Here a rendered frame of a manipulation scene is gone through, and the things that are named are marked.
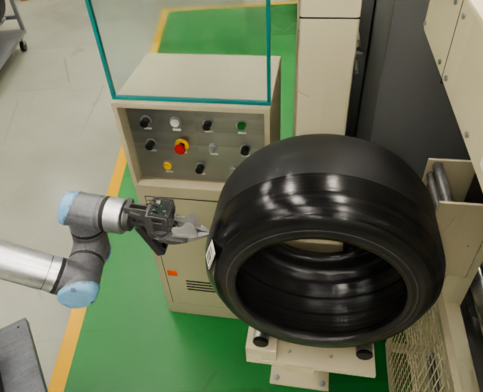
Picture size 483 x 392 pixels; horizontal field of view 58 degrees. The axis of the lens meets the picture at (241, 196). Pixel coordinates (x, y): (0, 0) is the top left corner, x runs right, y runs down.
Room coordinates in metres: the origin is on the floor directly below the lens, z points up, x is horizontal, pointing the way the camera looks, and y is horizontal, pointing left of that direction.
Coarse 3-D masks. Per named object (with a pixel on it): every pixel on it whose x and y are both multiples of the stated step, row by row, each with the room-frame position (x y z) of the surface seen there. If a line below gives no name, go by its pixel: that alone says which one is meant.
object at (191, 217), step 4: (188, 212) 0.78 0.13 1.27; (192, 212) 0.78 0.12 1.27; (180, 216) 0.79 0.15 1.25; (184, 216) 0.79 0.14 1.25; (188, 216) 0.78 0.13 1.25; (192, 216) 0.78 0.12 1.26; (196, 216) 0.78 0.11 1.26; (176, 220) 0.79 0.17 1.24; (180, 220) 0.79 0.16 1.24; (184, 220) 0.79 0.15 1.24; (188, 220) 0.78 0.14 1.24; (192, 220) 0.78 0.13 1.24; (196, 220) 0.78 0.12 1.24; (180, 224) 0.78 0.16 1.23; (196, 224) 0.78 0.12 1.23; (200, 224) 0.78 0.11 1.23; (196, 228) 0.77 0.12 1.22; (200, 228) 0.77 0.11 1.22; (204, 228) 0.77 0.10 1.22; (208, 232) 0.76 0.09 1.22
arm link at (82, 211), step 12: (72, 192) 0.84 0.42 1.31; (84, 192) 0.85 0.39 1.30; (60, 204) 0.81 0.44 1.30; (72, 204) 0.80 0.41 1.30; (84, 204) 0.80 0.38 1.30; (96, 204) 0.80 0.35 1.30; (60, 216) 0.79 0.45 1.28; (72, 216) 0.78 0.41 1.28; (84, 216) 0.78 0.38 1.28; (96, 216) 0.77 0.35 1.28; (72, 228) 0.78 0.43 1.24; (84, 228) 0.78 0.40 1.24; (96, 228) 0.77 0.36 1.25
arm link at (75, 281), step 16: (0, 240) 0.71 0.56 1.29; (0, 256) 0.66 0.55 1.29; (16, 256) 0.67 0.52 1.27; (32, 256) 0.69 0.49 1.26; (48, 256) 0.70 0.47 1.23; (80, 256) 0.73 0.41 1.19; (96, 256) 0.74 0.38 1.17; (0, 272) 0.64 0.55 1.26; (16, 272) 0.65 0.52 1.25; (32, 272) 0.65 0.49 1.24; (48, 272) 0.66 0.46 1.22; (64, 272) 0.67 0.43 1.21; (80, 272) 0.68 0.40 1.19; (96, 272) 0.70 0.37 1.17; (48, 288) 0.64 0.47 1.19; (64, 288) 0.64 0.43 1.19; (80, 288) 0.64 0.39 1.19; (96, 288) 0.66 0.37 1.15; (64, 304) 0.63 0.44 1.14; (80, 304) 0.63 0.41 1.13
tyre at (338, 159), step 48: (288, 144) 0.81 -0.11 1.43; (336, 144) 0.78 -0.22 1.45; (240, 192) 0.72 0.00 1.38; (288, 192) 0.65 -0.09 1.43; (336, 192) 0.63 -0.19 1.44; (384, 192) 0.64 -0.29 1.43; (240, 240) 0.63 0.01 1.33; (288, 240) 0.60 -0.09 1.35; (336, 240) 0.58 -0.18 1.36; (384, 240) 0.57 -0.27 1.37; (432, 240) 0.59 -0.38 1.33; (240, 288) 0.74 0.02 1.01; (288, 288) 0.79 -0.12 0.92; (336, 288) 0.78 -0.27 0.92; (384, 288) 0.72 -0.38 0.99; (432, 288) 0.55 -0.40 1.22; (288, 336) 0.60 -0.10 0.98; (336, 336) 0.58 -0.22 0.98; (384, 336) 0.55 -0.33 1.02
